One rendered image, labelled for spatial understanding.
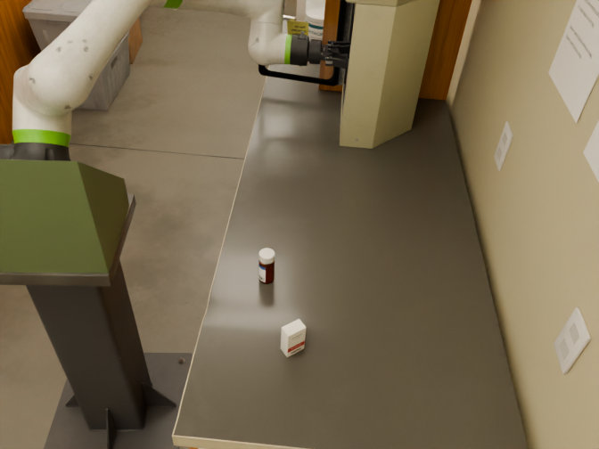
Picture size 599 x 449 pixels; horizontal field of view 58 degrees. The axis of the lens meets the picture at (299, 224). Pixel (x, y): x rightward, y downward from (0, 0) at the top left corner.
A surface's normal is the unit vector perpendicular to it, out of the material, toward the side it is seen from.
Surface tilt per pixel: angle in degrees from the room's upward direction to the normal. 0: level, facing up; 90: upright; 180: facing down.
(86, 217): 90
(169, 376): 0
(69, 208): 90
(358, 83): 90
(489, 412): 0
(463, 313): 0
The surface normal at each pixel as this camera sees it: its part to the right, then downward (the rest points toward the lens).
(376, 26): -0.08, 0.67
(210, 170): 0.05, -0.73
